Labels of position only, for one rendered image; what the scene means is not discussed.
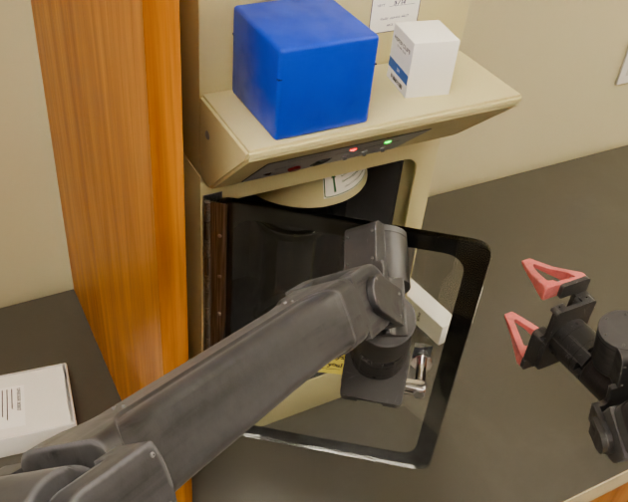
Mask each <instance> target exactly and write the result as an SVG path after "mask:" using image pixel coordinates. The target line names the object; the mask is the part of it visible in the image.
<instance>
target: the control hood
mask: <svg viewBox="0 0 628 502"><path fill-rule="evenodd" d="M388 66H389V63H386V64H380V65H375V70H374V77H373V84H372V91H371V98H370V104H369V111H368V118H367V120H366V121H365V122H364V123H360V124H355V125H347V126H342V127H337V128H332V129H327V130H322V131H317V132H312V133H307V134H303V135H298V136H293V137H288V138H284V139H279V140H276V139H274V138H273V137H272V136H271V135H270V133H269V132H268V131H267V130H266V129H265V128H264V127H263V125H262V124H261V123H260V122H259V121H258V120H257V119H256V117H255V116H254V115H253V114H252V113H251V112H250V110H249V109H248V108H247V107H246V106H245V105H244V104H243V102H242V101H241V100H240V99H239V98H238V97H237V95H236V94H235V93H234V92H233V90H228V91H222V92H216V93H210V94H204V95H203V96H202V98H200V164H201V178H202V179H203V181H204V182H205V183H206V185H207V186H208V187H210V188H212V189H213V188H218V187H222V186H227V185H231V184H236V183H240V182H241V181H242V180H244V179H245V178H247V177H248V176H250V175H251V174H253V173H254V172H256V171H257V170H259V169H260V168H262V167H263V166H265V165H266V164H268V163H272V162H276V161H281V160H286V159H290V158H295V157H299V156H304V155H309V154H313V153H318V152H323V151H327V150H332V149H336V148H341V147H346V146H350V145H355V144H359V143H364V142H369V141H373V140H378V139H382V138H387V137H392V136H396V135H401V134H406V133H410V132H415V131H419V130H424V129H429V128H430V130H428V131H426V132H424V133H422V134H420V135H418V136H416V137H414V138H412V139H411V140H409V141H407V142H405V143H403V144H401V145H399V146H397V147H401V146H405V145H410V144H414V143H419V142H423V141H427V140H432V139H436V138H441V137H445V136H450V135H454V134H457V133H459V132H461V131H464V130H466V129H468V128H470V127H472V126H475V125H478V124H480V123H482V122H484V121H486V120H488V119H490V118H492V117H495V116H497V115H499V114H501V113H503V112H505V111H507V110H509V109H512V108H514V107H516V106H518V104H519V103H520V102H521V99H522V96H521V95H520V93H518V92H517V91H515V90H514V89H513V88H511V87H510V86H509V85H507V84H506V83H504V82H503V81H502V80H500V79H499V78H497V77H496V76H495V75H493V74H492V73H491V72H489V71H488V70H486V69H485V68H484V67H482V66H481V65H479V64H478V63H477V62H475V61H474V60H472V59H471V58H470V57H468V56H467V55H466V54H464V53H463V52H461V51H458V55H457V59H456V64H455V69H454V73H453V78H452V82H451V87H450V92H449V94H448V95H440V96H428V97H417V98H406V99H405V98H404V96H403V95H402V94H401V93H400V91H399V90H398V89H397V88H396V86H395V85H394V84H393V83H392V82H391V80H390V79H389V78H388V77H387V72H388Z"/></svg>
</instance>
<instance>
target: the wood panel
mask: <svg viewBox="0 0 628 502"><path fill-rule="evenodd" d="M31 6H32V13H33V19H34V26H35V33H36V39H37V46H38V53H39V59H40V66H41V73H42V79H43V86H44V93H45V99H46V106H47V113H48V119H49V126H50V133H51V139H52V146H53V152H54V158H55V165H56V172H57V178H58V185H59V192H60V198H61V205H62V212H63V218H64V225H65V232H66V238H67V245H68V252H69V258H70V265H71V272H72V278H73V285H74V290H75V292H76V295H77V297H78V299H79V302H80V304H81V306H82V309H83V311H84V313H85V316H86V318H87V320H88V323H89V325H90V327H91V330H92V332H93V335H94V337H95V339H96V342H97V344H98V346H99V349H100V351H101V353H102V356H103V358H104V360H105V363H106V365H107V367H108V370H109V372H110V374H111V377H112V379H113V381H114V384H115V386H116V388H117V391H118V393H119V395H120V398H121V400H124V399H126V398H127V397H129V396H130V395H132V394H134V393H135V392H137V391H139V390H140V389H142V388H144V387H145V386H147V385H149V384H150V383H152V382H153V381H155V380H157V379H158V378H160V377H162V376H164V375H166V374H167V373H169V372H171V371H172V370H174V369H175V368H177V367H179V366H180V365H182V364H184V363H185V362H187V361H188V331H187V293H186V256H185V218H184V180H183V142H182V104H181V66H180V29H179V0H31Z"/></svg>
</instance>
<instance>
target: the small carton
mask: <svg viewBox="0 0 628 502"><path fill-rule="evenodd" d="M459 45H460V40H459V39H458V38H457V37H456V36H455V35H454V34H453V33H452V32H451V31H450V30H449V29H448V28H447V27H446V26H445V25H444V24H443V23H442V22H441V21H440V20H429V21H412V22H396V23H395V27H394V34H393V40H392V47H391V53H390V59H389V66H388V72H387V77H388V78H389V79H390V80H391V82H392V83H393V84H394V85H395V86H396V88H397V89H398V90H399V91H400V93H401V94H402V95H403V96H404V98H405V99H406V98H417V97H428V96H440V95H448V94H449V92H450V87H451V82H452V78H453V73H454V69H455V64H456V59H457V55H458V50H459Z"/></svg>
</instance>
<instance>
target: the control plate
mask: <svg viewBox="0 0 628 502"><path fill-rule="evenodd" d="M428 130H430V128H429V129H424V130H419V131H415V132H410V133H406V134H401V135H396V136H392V137H387V138H382V139H378V140H373V141H369V142H364V143H359V144H355V145H350V146H346V147H341V148H336V149H332V150H327V151H323V152H318V153H313V154H309V155H304V156H299V157H295V158H290V159H286V160H281V161H276V162H272V163H268V164H266V165H265V166H263V167H262V168H260V169H259V170H257V171H256V172H254V173H253V174H251V175H250V176H248V177H247V178H245V179H244V180H242V181H241V182H245V181H249V180H254V179H258V178H263V177H267V176H271V175H276V174H280V173H285V172H289V171H288V170H287V169H288V168H290V167H294V166H298V165H300V166H301V168H300V169H303V168H307V167H312V166H310V165H311V164H313V163H315V162H316V161H318V160H322V159H326V158H331V157H332V158H331V159H329V160H328V161H327V162H325V163H329V162H334V161H338V160H343V158H340V157H341V156H344V155H348V156H346V157H347V158H352V157H356V156H361V155H362V153H360V152H362V151H365V150H367V152H366V154H370V153H374V152H378V151H381V150H380V149H378V148H380V147H384V146H385V148H384V150H387V149H392V148H395V147H397V146H399V145H401V144H403V143H405V142H407V141H409V140H411V139H412V138H414V137H416V136H418V135H420V134H422V133H424V132H426V131H428ZM387 140H391V142H389V143H383V142H385V141H387ZM355 147H358V148H357V149H356V150H354V151H349V149H352V148H355ZM359 153H360V154H359ZM325 163H323V164H325ZM268 172H273V173H271V174H270V175H263V174H265V173H268Z"/></svg>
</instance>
